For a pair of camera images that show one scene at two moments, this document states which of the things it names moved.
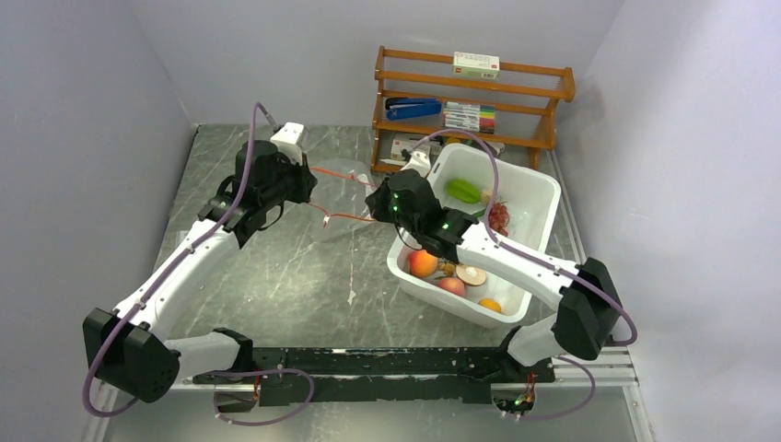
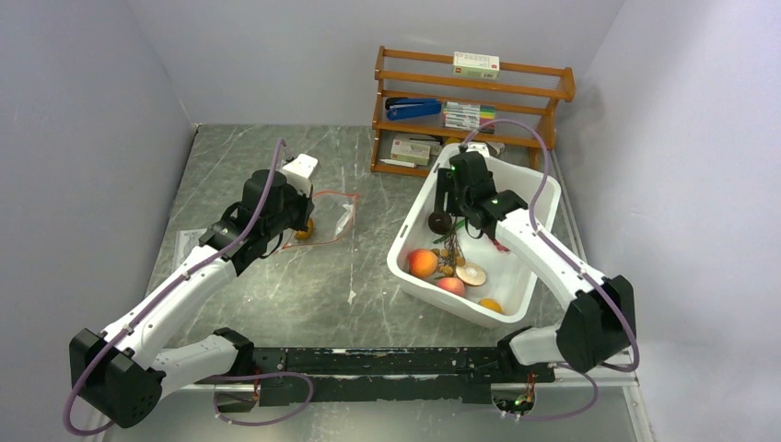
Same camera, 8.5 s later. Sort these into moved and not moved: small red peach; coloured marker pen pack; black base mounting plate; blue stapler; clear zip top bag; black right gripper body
Moved: clear zip top bag; black right gripper body
Not moved: small red peach; coloured marker pen pack; blue stapler; black base mounting plate
